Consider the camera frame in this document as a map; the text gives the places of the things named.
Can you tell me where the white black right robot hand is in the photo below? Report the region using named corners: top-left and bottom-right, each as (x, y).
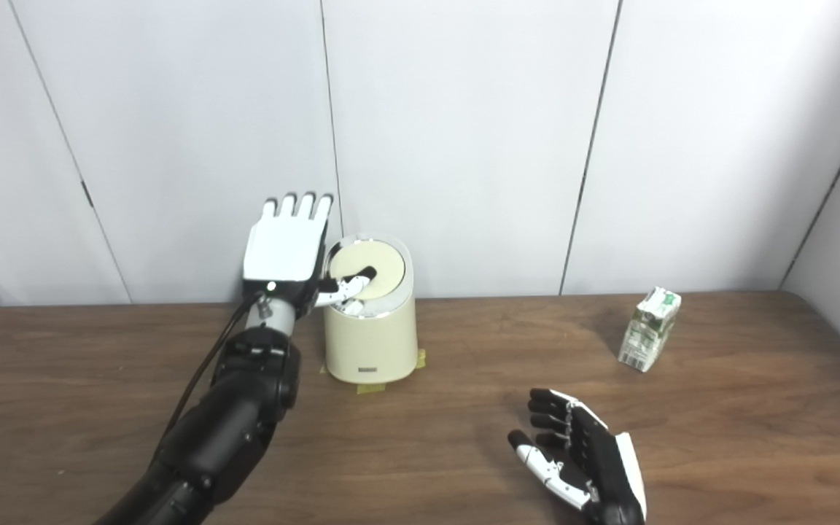
top-left (507, 388), bottom-right (648, 525)

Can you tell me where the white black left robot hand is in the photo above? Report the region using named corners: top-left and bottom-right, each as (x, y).
top-left (243, 192), bottom-right (378, 316)

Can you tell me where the cream round bin lid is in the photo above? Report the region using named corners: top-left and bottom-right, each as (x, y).
top-left (328, 243), bottom-right (406, 298)

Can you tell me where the white green milk carton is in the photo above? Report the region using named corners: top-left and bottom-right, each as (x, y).
top-left (617, 287), bottom-right (683, 373)

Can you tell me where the cream-colored round bin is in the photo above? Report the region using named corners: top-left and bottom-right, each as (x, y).
top-left (323, 233), bottom-right (419, 384)

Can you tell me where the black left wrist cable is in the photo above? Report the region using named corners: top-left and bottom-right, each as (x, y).
top-left (160, 290), bottom-right (269, 446)

